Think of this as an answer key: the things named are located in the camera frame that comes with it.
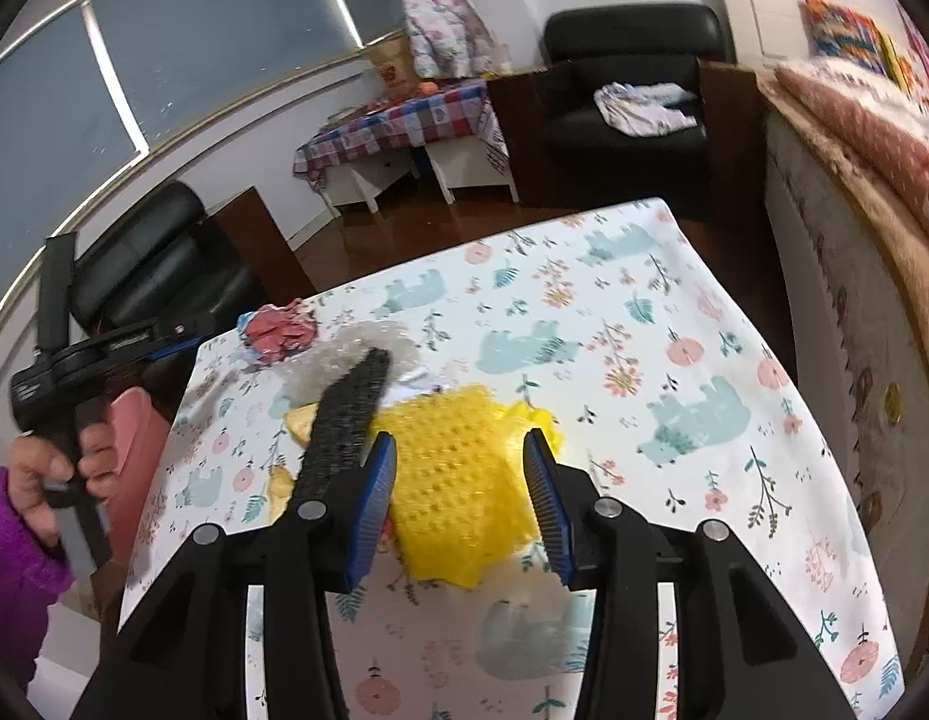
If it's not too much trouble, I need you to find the bed with brown blanket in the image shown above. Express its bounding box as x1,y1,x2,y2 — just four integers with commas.
757,75,929,676

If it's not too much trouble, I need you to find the brown paper bag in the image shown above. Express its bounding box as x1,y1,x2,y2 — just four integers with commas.
364,31,421,99

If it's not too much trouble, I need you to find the floral puffer jacket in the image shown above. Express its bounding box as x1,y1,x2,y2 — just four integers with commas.
401,0,512,82

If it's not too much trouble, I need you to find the red blue paper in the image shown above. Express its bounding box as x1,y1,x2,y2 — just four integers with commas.
236,299,318,366

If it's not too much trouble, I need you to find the left hand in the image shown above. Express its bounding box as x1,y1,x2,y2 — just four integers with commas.
7,422,118,548

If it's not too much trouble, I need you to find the black leather armchair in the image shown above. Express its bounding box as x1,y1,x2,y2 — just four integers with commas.
489,2,764,224
64,180,317,361

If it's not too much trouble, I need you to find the yellow foam fruit net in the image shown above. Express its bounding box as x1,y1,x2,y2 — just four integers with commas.
284,382,562,590

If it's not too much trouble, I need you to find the pink plastic bucket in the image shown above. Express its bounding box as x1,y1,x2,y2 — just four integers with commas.
106,387,170,589

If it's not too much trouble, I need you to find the folded cloth on armchair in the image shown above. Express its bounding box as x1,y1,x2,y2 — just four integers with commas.
593,82,699,138

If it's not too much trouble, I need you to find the colourful striped pillow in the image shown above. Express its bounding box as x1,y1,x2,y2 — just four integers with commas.
803,0,888,76

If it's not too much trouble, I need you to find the black leather armchair left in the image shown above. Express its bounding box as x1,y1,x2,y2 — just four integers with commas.
64,180,317,361

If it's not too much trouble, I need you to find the plaid checkered tablecloth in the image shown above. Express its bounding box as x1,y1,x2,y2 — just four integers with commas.
292,80,508,188

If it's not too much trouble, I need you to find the black foam mesh sleeve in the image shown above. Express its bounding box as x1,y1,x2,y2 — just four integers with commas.
287,348,391,509

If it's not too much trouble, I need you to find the black leather armchair right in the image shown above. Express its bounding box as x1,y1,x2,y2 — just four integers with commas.
489,2,764,224

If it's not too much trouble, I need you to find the clear bubble wrap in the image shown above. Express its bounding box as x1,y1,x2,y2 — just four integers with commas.
274,320,421,408

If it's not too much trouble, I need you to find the floral bear tablecloth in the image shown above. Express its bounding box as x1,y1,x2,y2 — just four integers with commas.
116,196,907,720

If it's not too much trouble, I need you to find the red floral pillow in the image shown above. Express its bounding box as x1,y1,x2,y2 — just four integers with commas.
897,7,929,110

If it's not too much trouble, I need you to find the purple left sleeve forearm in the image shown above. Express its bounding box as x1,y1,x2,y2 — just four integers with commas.
0,466,72,691

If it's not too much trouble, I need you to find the white low bench table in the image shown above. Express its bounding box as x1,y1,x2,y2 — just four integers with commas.
316,137,520,218

